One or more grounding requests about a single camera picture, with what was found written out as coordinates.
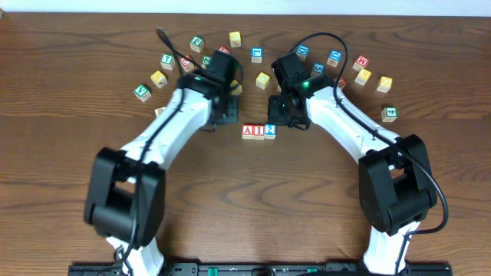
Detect green J wooden block top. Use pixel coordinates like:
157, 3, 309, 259
189, 35, 205, 53

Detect red E wooden block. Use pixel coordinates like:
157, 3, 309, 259
179, 55, 195, 73

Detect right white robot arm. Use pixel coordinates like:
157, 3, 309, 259
269, 74, 443, 275

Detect yellow ladybug wooden block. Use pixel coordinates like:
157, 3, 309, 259
230, 80, 242, 96

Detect red U wooden block left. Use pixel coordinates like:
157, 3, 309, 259
219, 46, 231, 54

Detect blue 5 wooden block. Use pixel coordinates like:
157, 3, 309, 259
311, 63, 325, 76

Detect green V wooden block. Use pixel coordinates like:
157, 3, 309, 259
133, 84, 152, 102

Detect plain K pineapple wooden block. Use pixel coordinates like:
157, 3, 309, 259
154, 107, 166, 117

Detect yellow G wooden block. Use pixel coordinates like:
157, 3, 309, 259
377, 76, 393, 93

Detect green Z wooden block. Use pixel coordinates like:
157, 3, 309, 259
201, 56, 212, 69

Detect red u wooden block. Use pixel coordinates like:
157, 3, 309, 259
338, 77, 346, 89
219, 46, 231, 54

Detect blue D wooden block right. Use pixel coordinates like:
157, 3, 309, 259
327, 50, 342, 67

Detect blue 2 wooden block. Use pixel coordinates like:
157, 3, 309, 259
264, 124, 277, 140

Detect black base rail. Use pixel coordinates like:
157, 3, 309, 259
68, 255, 453, 276

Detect blue d wooden block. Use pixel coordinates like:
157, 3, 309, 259
327, 50, 342, 67
296, 44, 310, 61

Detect red M wooden block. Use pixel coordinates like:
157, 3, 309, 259
352, 55, 370, 71

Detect green 7 wooden block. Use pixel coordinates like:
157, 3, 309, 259
160, 54, 176, 71

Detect yellow S wooden block top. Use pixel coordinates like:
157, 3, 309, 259
229, 31, 242, 48

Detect yellow wooden block left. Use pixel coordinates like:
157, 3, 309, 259
150, 71, 168, 89

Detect red A wooden block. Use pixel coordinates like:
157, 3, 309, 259
242, 124, 254, 140

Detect red U wooden block right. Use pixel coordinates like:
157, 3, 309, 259
338, 77, 346, 89

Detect red I wooden block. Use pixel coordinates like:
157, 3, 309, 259
253, 125, 265, 140

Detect yellow X wooden block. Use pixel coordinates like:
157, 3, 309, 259
354, 68, 371, 86

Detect green 4 wooden block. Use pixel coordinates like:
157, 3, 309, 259
381, 107, 398, 122

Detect blue D wooden block left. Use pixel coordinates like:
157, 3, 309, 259
296, 44, 310, 61

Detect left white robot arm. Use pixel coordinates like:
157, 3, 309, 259
84, 69, 234, 275

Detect blue L wooden block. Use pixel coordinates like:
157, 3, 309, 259
251, 48, 263, 63

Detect yellow Q wooden block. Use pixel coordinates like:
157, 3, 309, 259
255, 72, 271, 90

